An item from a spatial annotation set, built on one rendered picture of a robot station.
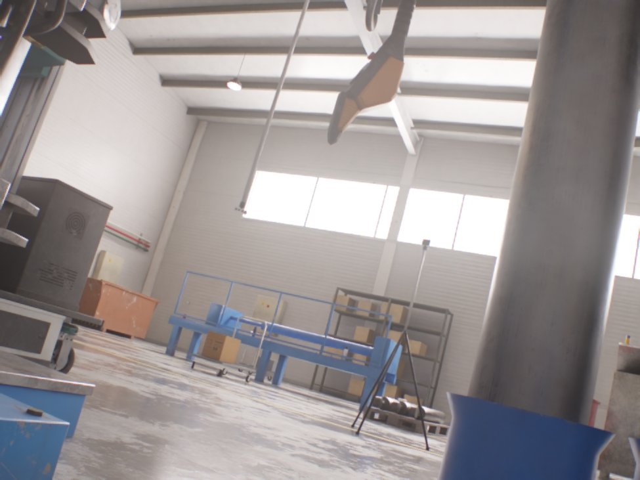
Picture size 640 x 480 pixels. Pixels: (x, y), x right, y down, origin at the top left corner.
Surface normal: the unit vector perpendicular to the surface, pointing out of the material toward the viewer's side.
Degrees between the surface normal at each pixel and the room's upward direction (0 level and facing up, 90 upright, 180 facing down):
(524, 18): 174
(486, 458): 90
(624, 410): 90
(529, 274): 90
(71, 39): 180
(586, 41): 90
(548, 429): 117
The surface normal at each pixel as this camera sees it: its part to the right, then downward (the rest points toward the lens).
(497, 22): -0.30, 0.90
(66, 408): 0.89, 0.15
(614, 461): -0.45, -0.31
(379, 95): 0.37, -0.10
